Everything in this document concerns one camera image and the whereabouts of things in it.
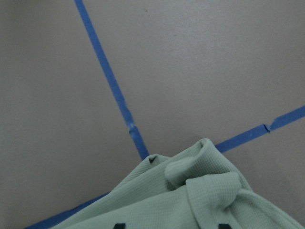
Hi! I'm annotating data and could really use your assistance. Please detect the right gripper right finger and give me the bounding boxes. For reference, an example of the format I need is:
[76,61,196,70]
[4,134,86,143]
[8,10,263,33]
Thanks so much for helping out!
[218,224,230,229]

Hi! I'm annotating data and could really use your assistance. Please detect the green long sleeve shirt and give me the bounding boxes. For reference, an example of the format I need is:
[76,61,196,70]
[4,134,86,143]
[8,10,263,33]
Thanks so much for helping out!
[57,139,301,229]

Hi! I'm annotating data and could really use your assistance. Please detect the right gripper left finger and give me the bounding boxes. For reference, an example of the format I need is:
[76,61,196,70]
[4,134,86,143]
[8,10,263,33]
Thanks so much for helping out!
[113,223,126,229]

